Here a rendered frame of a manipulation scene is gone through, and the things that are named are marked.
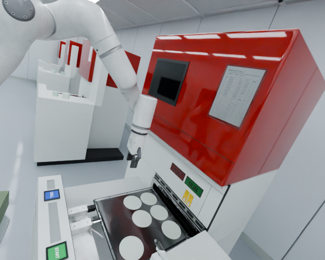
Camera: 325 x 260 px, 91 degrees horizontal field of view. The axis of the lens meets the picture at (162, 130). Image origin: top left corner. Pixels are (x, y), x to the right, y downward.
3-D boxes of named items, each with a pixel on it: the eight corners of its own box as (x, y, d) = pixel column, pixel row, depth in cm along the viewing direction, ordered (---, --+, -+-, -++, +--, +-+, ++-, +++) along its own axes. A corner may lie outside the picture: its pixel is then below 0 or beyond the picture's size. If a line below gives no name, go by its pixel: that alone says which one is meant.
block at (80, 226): (89, 222, 71) (90, 217, 70) (91, 229, 68) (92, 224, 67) (68, 228, 65) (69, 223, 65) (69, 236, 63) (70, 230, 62)
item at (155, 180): (150, 187, 111) (155, 176, 108) (196, 245, 79) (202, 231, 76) (148, 188, 110) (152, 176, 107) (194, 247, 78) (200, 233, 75)
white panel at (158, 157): (130, 162, 139) (142, 119, 128) (198, 249, 81) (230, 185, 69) (127, 162, 137) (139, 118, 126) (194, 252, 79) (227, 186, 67)
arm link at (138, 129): (129, 120, 73) (128, 126, 74) (134, 126, 66) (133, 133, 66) (146, 123, 77) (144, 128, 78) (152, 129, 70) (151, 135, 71)
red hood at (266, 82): (196, 125, 171) (217, 68, 154) (278, 169, 112) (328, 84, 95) (133, 118, 123) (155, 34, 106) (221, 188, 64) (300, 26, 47)
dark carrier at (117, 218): (151, 189, 102) (152, 188, 102) (188, 237, 77) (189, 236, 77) (96, 201, 80) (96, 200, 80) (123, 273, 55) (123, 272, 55)
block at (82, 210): (85, 209, 76) (86, 204, 75) (86, 214, 74) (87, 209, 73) (66, 213, 71) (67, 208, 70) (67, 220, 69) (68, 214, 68)
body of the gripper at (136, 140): (129, 124, 74) (124, 145, 77) (135, 132, 66) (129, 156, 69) (144, 126, 78) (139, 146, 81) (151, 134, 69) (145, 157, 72)
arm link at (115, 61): (96, 57, 65) (133, 116, 81) (99, 55, 52) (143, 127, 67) (115, 47, 66) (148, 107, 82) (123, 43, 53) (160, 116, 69)
